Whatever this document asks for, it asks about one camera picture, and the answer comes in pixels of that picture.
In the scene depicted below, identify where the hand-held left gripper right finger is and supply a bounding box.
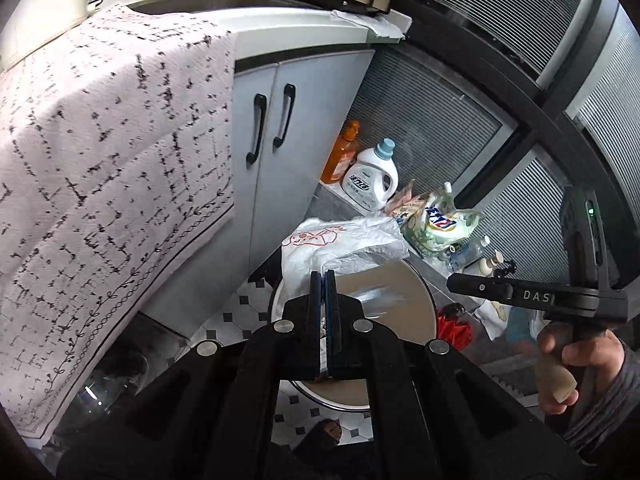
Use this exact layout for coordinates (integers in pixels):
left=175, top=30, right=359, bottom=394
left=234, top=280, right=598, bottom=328
left=325, top=270, right=586, bottom=480

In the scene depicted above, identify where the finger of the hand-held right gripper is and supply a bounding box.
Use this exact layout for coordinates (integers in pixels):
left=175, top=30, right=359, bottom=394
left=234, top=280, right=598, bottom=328
left=446, top=272, right=516, bottom=306

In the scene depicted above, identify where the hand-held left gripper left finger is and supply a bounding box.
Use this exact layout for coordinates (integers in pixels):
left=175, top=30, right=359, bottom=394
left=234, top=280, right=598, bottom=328
left=55, top=271, right=326, bottom=480

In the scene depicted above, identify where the white plastic bag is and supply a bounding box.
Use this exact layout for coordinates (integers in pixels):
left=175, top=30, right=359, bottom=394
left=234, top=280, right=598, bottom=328
left=281, top=215, right=411, bottom=306

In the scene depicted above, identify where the white round trash bin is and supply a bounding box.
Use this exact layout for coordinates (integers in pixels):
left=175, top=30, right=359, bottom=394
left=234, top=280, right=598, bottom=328
left=270, top=255, right=440, bottom=408

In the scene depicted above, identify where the person's right forearm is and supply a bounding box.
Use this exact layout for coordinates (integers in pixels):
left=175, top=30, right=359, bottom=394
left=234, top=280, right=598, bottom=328
left=565, top=340, right=640, bottom=461

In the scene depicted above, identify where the person's right hand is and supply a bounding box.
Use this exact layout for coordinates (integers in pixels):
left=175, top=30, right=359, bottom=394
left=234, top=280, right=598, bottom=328
left=537, top=322, right=628, bottom=416

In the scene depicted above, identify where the small pump bottle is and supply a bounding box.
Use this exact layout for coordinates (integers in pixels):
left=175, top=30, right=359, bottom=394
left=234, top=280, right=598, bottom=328
left=477, top=250, right=518, bottom=277

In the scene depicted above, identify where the clear water bottle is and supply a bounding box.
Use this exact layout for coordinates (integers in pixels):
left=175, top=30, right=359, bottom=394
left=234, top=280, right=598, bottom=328
left=447, top=235, right=491, bottom=273

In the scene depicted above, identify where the white printed bag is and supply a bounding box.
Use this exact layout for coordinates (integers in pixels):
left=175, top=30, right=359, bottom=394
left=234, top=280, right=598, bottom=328
left=475, top=300, right=546, bottom=342

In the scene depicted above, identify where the red plastic bag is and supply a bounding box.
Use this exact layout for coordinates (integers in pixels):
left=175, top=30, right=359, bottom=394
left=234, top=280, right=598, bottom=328
left=436, top=302, right=476, bottom=351

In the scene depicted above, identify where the green detergent refill pouch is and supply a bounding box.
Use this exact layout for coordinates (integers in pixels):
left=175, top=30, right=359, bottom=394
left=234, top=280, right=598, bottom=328
left=402, top=182, right=485, bottom=259

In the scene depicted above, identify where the pink snack packet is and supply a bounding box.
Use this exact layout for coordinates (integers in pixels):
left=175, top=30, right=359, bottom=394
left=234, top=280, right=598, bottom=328
left=387, top=180, right=431, bottom=221

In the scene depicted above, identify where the person's foot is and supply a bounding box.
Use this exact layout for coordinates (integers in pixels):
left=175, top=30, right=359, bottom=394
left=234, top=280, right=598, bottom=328
left=292, top=420, right=343, bottom=456

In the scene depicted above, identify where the white laundry detergent bottle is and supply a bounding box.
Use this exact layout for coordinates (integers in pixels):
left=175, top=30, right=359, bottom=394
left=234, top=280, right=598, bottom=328
left=341, top=138, right=400, bottom=212

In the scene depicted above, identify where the orange bottle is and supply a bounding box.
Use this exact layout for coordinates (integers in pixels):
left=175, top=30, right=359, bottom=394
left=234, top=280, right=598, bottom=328
left=320, top=120, right=361, bottom=184

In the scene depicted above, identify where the white sink cabinet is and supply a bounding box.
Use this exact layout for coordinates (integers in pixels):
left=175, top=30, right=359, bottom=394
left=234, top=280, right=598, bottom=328
left=140, top=20, right=376, bottom=336

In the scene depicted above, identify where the ribbed glass sliding door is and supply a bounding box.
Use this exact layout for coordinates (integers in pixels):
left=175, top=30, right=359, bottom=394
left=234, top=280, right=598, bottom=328
left=350, top=0, right=640, bottom=311

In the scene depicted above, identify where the clear glass jar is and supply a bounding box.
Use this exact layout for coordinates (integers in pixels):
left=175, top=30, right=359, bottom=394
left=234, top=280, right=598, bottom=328
left=75, top=350, right=151, bottom=416

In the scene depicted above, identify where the patterned white counter cloth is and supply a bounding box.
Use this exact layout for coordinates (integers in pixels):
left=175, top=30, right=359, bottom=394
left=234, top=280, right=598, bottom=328
left=0, top=2, right=238, bottom=436

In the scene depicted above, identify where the black cabinet door handle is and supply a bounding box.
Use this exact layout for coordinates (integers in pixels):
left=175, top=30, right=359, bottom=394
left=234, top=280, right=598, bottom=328
left=246, top=93, right=267, bottom=165
left=273, top=83, right=297, bottom=149

